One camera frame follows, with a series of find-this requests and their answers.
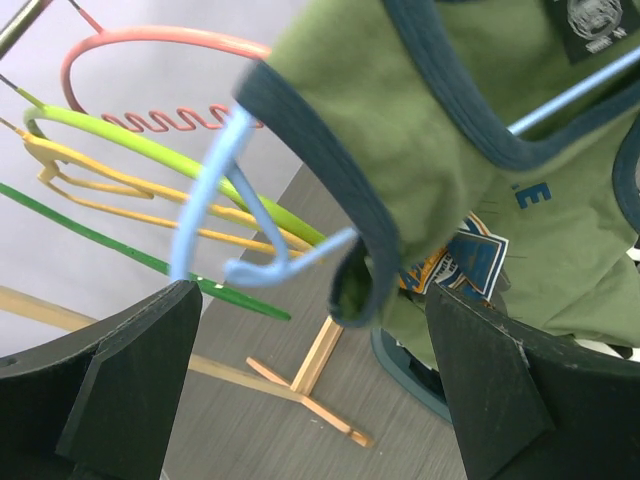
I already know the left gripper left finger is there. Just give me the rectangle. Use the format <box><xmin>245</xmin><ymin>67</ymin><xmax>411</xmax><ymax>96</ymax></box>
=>
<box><xmin>1</xmin><ymin>281</ymin><xmax>202</xmax><ymax>480</ymax></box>

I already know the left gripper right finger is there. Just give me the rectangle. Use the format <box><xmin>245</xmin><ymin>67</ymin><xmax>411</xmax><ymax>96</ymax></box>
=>
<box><xmin>425</xmin><ymin>286</ymin><xmax>639</xmax><ymax>479</ymax></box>

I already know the green velvet hanger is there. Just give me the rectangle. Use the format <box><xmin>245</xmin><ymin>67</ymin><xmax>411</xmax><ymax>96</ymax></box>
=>
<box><xmin>1</xmin><ymin>183</ymin><xmax>291</xmax><ymax>321</ymax></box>

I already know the orange yellow hanger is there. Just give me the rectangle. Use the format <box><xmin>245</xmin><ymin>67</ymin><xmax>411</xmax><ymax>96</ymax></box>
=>
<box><xmin>1</xmin><ymin>117</ymin><xmax>312</xmax><ymax>258</ymax></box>

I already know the pink hanger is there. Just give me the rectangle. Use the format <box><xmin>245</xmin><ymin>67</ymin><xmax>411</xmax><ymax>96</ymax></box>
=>
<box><xmin>59</xmin><ymin>0</ymin><xmax>274</xmax><ymax>134</ymax></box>

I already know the neon yellow hanger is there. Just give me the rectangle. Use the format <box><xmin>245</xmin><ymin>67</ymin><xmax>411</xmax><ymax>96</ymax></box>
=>
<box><xmin>1</xmin><ymin>75</ymin><xmax>325</xmax><ymax>247</ymax></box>

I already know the light blue hanger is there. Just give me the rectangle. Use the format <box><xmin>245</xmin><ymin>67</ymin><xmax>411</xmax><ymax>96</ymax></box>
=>
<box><xmin>169</xmin><ymin>47</ymin><xmax>640</xmax><ymax>289</ymax></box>

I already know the olive green tank top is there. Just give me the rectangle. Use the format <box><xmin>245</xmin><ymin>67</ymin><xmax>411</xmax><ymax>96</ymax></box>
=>
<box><xmin>236</xmin><ymin>1</ymin><xmax>639</xmax><ymax>366</ymax></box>

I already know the blue plastic tub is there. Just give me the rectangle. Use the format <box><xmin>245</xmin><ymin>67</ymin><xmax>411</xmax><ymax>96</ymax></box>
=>
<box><xmin>370</xmin><ymin>328</ymin><xmax>452</xmax><ymax>423</ymax></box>

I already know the wooden clothes rack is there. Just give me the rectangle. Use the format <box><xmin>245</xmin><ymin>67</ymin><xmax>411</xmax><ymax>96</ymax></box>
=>
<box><xmin>0</xmin><ymin>0</ymin><xmax>376</xmax><ymax>450</ymax></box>

